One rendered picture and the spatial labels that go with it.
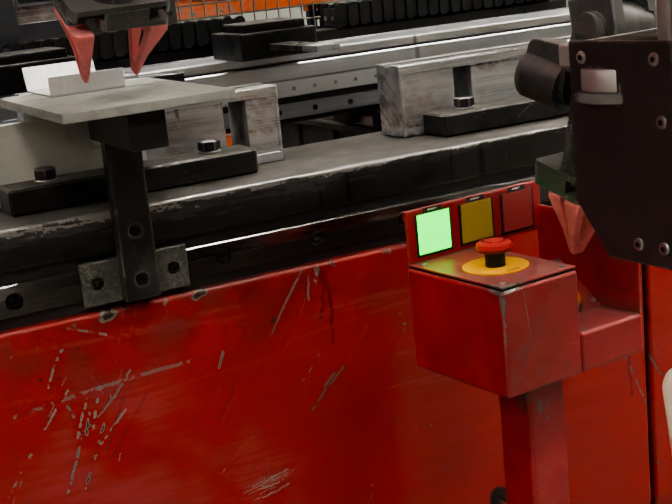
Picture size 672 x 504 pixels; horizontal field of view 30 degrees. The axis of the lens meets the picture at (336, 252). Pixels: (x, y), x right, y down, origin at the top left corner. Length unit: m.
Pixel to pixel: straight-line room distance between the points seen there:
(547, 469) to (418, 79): 0.55
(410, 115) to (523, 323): 0.46
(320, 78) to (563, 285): 0.69
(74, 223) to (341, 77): 0.66
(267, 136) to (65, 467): 0.47
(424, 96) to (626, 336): 0.46
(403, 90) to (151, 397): 0.53
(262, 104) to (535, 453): 0.54
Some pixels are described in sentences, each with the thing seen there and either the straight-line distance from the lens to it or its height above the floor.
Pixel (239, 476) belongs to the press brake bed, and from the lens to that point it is 1.52.
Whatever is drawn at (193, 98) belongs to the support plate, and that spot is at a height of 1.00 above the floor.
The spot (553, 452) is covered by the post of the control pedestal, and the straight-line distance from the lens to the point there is 1.45.
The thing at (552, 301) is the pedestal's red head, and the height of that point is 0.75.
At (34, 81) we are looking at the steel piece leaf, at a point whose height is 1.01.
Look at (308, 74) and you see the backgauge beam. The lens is 1.88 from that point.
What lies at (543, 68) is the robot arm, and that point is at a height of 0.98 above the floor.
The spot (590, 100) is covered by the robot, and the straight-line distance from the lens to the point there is 0.93.
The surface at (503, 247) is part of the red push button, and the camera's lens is 1.33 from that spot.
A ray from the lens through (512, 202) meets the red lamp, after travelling 1.47.
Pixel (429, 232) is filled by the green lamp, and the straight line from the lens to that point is 1.40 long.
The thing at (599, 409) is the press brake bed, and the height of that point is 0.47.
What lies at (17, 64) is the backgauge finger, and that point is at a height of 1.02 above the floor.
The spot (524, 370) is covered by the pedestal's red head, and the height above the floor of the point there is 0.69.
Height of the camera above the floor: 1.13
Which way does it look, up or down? 14 degrees down
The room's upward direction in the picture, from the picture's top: 6 degrees counter-clockwise
